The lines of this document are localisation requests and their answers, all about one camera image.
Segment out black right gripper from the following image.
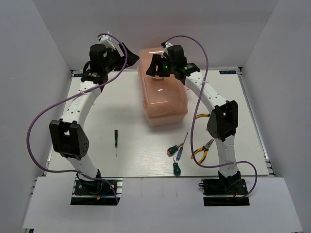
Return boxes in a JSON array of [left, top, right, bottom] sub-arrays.
[[145, 55, 175, 78]]

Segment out green orange handled screwdriver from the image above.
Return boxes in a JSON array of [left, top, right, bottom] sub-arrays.
[[167, 144, 183, 156]]

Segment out pink plastic toolbox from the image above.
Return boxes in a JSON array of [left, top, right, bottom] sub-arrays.
[[138, 48, 188, 126]]

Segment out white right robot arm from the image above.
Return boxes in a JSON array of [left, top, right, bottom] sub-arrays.
[[146, 42, 239, 194]]

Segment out left blue table sticker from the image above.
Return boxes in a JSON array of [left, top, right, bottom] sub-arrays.
[[73, 73, 83, 78]]

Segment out black blue lock sticker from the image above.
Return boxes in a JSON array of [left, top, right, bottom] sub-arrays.
[[219, 70, 237, 75]]

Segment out stubby green screwdriver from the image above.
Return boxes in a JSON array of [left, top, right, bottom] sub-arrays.
[[173, 158, 181, 177]]

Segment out black green precision screwdriver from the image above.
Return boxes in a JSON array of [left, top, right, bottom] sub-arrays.
[[114, 130, 118, 157]]

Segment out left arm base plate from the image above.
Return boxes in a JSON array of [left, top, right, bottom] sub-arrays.
[[70, 175, 122, 206]]

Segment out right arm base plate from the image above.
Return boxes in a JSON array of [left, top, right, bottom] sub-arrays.
[[198, 179, 250, 207]]

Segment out blue handled screwdriver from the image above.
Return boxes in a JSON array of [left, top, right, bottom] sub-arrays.
[[176, 133, 189, 161]]

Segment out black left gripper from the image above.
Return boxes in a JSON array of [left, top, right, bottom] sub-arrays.
[[103, 42, 139, 73]]

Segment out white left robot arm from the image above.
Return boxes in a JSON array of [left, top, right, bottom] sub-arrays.
[[49, 33, 139, 194]]

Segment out yellow long nose pliers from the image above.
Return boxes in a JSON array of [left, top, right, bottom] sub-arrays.
[[190, 139, 214, 164]]

